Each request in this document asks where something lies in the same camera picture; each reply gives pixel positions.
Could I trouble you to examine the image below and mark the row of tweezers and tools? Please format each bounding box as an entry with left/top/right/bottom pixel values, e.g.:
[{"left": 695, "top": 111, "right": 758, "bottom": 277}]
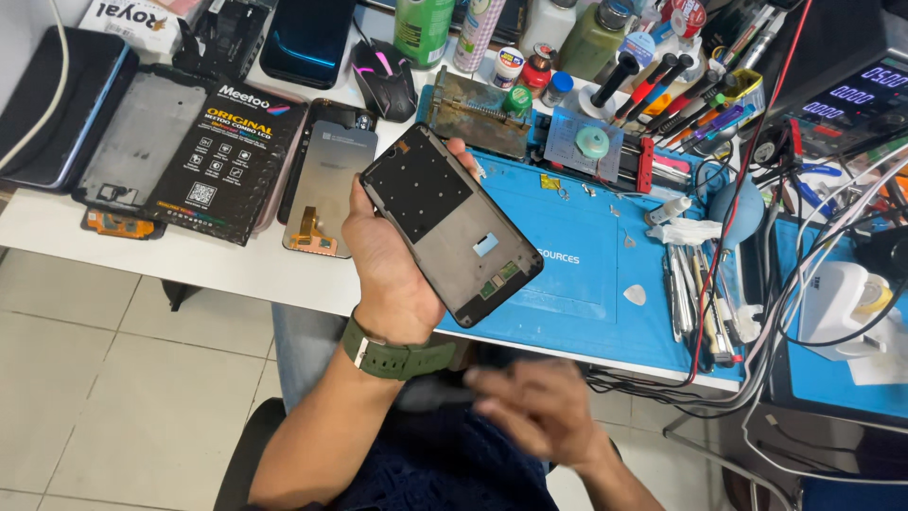
[{"left": 661, "top": 241, "right": 747, "bottom": 371}]

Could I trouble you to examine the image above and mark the phone screen with orange flex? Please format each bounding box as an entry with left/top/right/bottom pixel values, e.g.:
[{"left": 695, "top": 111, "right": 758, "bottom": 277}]
[{"left": 282, "top": 121, "right": 379, "bottom": 258}]

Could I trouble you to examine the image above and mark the white cable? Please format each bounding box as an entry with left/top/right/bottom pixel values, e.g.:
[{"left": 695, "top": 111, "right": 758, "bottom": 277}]
[{"left": 0, "top": 0, "right": 70, "bottom": 173}]

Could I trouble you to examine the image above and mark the person's blue jeans leg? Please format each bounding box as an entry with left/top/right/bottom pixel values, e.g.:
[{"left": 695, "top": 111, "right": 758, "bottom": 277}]
[{"left": 271, "top": 304, "right": 350, "bottom": 414}]

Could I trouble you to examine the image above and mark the small blue cap jar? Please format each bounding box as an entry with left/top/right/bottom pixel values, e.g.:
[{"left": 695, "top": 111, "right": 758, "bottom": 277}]
[{"left": 542, "top": 71, "right": 575, "bottom": 109}]

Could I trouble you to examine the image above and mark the small red bottle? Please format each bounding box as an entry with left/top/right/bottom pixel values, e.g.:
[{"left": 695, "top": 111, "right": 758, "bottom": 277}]
[{"left": 519, "top": 44, "right": 556, "bottom": 99}]

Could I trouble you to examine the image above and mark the orange flex part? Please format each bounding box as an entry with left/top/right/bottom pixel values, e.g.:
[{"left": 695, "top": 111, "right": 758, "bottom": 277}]
[{"left": 81, "top": 209, "right": 166, "bottom": 241}]

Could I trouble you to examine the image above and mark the green wristwatch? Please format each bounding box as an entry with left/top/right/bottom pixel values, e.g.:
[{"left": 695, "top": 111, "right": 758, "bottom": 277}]
[{"left": 342, "top": 311, "right": 459, "bottom": 382}]

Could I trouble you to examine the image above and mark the red cap container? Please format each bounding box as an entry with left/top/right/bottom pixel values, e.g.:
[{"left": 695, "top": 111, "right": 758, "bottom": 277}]
[{"left": 659, "top": 0, "right": 709, "bottom": 38}]

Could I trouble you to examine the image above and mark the black bench power supply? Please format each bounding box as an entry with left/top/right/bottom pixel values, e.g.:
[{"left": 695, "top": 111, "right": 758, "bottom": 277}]
[{"left": 752, "top": 0, "right": 908, "bottom": 161}]

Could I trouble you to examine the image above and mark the bottle with green liquid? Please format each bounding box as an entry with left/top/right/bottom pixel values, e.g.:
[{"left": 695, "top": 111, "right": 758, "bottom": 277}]
[{"left": 557, "top": 0, "right": 635, "bottom": 83}]

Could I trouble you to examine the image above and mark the white plastic bottle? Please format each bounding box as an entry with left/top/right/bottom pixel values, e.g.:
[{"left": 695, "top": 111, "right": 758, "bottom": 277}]
[{"left": 519, "top": 0, "right": 577, "bottom": 58}]

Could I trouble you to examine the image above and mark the small blue work mat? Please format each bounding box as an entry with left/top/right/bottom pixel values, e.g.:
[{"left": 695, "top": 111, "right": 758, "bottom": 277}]
[{"left": 772, "top": 216, "right": 908, "bottom": 421}]

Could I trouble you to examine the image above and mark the small white dropper bottle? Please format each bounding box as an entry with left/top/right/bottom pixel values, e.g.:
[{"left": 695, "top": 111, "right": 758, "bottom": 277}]
[{"left": 644, "top": 196, "right": 693, "bottom": 227}]

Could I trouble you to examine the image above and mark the teal tape roll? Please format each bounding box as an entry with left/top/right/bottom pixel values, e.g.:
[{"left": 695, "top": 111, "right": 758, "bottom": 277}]
[{"left": 574, "top": 126, "right": 611, "bottom": 160}]

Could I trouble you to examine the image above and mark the chequered spray can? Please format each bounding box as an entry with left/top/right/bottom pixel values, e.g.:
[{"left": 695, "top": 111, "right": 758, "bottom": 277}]
[{"left": 453, "top": 0, "right": 506, "bottom": 73}]

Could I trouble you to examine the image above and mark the person's right hand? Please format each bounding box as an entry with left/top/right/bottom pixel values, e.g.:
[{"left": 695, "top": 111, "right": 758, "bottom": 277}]
[{"left": 464, "top": 358, "right": 612, "bottom": 474}]

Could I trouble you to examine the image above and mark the crumpled white tissue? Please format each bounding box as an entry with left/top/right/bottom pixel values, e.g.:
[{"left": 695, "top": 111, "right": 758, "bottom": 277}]
[{"left": 646, "top": 216, "right": 724, "bottom": 248}]

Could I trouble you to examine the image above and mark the green spray can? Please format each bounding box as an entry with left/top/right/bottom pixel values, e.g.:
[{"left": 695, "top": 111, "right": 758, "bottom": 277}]
[{"left": 393, "top": 0, "right": 455, "bottom": 70}]

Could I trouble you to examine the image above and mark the white cardboard box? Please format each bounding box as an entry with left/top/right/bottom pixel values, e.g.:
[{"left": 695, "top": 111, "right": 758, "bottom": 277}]
[{"left": 78, "top": 0, "right": 187, "bottom": 55}]

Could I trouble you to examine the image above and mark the person's dark blue shirt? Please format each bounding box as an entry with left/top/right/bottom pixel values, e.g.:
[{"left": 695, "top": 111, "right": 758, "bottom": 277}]
[{"left": 330, "top": 401, "right": 563, "bottom": 511}]

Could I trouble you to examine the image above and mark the red and black clamp fixture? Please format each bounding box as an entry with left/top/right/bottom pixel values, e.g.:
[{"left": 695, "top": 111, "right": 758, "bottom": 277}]
[{"left": 532, "top": 133, "right": 693, "bottom": 194}]

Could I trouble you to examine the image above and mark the bundle of cables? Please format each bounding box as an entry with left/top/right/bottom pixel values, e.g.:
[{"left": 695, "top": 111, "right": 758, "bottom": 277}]
[{"left": 585, "top": 135, "right": 908, "bottom": 491}]

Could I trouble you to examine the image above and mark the black computer mouse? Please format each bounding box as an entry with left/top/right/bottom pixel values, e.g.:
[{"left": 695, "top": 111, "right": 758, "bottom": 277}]
[{"left": 350, "top": 39, "right": 419, "bottom": 123}]

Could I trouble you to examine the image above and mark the person's left hand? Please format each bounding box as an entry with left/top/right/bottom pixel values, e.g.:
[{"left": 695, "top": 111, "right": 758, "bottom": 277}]
[{"left": 342, "top": 138, "right": 483, "bottom": 346}]

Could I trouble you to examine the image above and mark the blue repair mat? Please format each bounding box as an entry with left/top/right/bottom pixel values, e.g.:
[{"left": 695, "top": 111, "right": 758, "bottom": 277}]
[{"left": 415, "top": 85, "right": 747, "bottom": 386}]

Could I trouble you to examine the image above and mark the rusty metal board holder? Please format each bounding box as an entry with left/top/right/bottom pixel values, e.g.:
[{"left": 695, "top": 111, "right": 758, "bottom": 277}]
[{"left": 426, "top": 65, "right": 533, "bottom": 161}]

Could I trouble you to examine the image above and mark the red wire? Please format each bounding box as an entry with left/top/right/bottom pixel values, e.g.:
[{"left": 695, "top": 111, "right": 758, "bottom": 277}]
[{"left": 684, "top": 0, "right": 814, "bottom": 388}]

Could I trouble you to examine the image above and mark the black chair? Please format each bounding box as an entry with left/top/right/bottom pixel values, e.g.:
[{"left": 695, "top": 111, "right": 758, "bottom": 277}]
[{"left": 213, "top": 397, "right": 289, "bottom": 511}]

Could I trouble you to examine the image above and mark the blue rubber air blower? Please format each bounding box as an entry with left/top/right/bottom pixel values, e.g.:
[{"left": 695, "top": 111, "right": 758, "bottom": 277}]
[{"left": 698, "top": 177, "right": 768, "bottom": 251}]

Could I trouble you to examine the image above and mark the black plastic phone housing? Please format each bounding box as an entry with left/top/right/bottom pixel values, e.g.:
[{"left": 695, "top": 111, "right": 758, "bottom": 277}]
[{"left": 173, "top": 0, "right": 275, "bottom": 80}]

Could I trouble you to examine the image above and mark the black phone frame housing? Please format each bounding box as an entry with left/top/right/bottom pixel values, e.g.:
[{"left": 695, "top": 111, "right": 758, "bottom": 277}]
[{"left": 358, "top": 123, "right": 546, "bottom": 329}]

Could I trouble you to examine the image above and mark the glossy dark blue phone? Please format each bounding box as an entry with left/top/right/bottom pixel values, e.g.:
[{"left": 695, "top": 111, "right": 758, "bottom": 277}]
[{"left": 260, "top": 0, "right": 356, "bottom": 90}]

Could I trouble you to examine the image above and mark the grey phone middle frame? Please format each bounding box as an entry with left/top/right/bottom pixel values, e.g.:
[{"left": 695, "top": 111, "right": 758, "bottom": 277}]
[{"left": 72, "top": 65, "right": 214, "bottom": 214}]

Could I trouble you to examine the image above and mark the small green cap bottle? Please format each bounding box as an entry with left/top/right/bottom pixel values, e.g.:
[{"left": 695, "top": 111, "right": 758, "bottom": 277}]
[{"left": 503, "top": 85, "right": 533, "bottom": 119}]

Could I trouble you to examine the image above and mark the black handle tool white base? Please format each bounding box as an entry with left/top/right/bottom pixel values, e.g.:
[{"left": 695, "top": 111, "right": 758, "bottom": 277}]
[{"left": 578, "top": 53, "right": 641, "bottom": 120}]

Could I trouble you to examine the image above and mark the small white jar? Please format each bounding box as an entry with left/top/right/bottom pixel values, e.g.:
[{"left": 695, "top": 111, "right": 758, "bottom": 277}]
[{"left": 491, "top": 47, "right": 526, "bottom": 90}]

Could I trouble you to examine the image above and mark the black printed screen box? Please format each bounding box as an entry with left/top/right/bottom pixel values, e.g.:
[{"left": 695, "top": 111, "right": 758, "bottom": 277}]
[{"left": 144, "top": 78, "right": 310, "bottom": 247}]

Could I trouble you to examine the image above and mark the metal stencil sheet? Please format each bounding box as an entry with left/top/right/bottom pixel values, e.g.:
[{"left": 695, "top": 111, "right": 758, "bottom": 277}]
[{"left": 542, "top": 106, "right": 626, "bottom": 184}]

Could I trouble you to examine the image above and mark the white plastic device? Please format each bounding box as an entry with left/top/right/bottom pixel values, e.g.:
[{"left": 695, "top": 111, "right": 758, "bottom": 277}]
[{"left": 797, "top": 260, "right": 903, "bottom": 362}]

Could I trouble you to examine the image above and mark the holder full of screwdrivers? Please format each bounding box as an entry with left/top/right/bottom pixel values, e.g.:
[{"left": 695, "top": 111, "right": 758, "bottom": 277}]
[{"left": 613, "top": 53, "right": 765, "bottom": 154}]

